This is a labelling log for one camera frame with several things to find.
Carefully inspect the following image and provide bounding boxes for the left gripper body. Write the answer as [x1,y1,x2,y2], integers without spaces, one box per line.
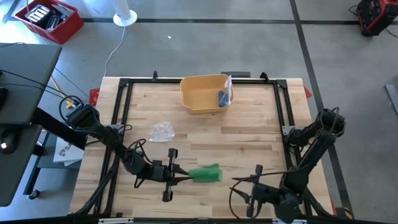
[148,148,180,203]

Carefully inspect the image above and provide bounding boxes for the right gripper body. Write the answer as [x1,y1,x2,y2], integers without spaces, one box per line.
[245,164,282,218]

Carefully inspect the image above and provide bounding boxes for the green elastic bandage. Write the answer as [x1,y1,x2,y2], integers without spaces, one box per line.
[188,163,224,184]

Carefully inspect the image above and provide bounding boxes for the clear plastic zip bag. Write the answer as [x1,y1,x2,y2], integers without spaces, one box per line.
[148,121,175,143]
[217,74,234,108]

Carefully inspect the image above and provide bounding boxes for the blue elastic bandage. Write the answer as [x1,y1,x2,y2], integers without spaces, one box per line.
[218,90,229,108]

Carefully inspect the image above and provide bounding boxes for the yellow plastic bin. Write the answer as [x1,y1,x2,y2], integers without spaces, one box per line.
[179,73,234,114]

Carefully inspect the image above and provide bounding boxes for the white printed box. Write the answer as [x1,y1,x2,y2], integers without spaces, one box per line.
[52,136,85,167]

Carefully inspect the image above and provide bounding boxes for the black computer mouse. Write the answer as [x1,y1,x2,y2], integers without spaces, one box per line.
[0,132,18,156]

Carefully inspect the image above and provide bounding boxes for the grey metal bar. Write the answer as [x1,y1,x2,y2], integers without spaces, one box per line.
[384,83,398,116]

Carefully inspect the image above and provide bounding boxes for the white round stand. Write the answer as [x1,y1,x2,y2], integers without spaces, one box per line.
[112,0,138,27]

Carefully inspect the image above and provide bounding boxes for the dark grey operator desk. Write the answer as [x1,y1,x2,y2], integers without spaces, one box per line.
[0,42,88,208]

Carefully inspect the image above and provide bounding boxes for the red plastic crate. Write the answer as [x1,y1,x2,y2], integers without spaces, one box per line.
[14,0,85,45]

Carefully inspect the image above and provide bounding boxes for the black tray with white slots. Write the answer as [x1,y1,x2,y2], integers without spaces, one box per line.
[24,4,50,24]

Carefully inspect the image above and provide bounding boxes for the red toolbox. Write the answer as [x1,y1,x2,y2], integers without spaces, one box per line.
[356,0,398,37]

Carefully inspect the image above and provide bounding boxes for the black looped cable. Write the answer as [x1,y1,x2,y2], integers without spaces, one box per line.
[127,138,153,189]
[229,170,290,219]

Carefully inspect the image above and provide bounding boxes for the silver aluminium bracket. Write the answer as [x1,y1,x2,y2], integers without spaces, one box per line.
[272,218,308,224]
[98,217,134,224]

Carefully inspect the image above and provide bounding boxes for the white power cable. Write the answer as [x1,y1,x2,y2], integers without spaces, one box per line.
[103,24,127,78]

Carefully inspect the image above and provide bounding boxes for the yellow floor cable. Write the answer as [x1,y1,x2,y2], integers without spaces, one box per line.
[49,76,77,108]

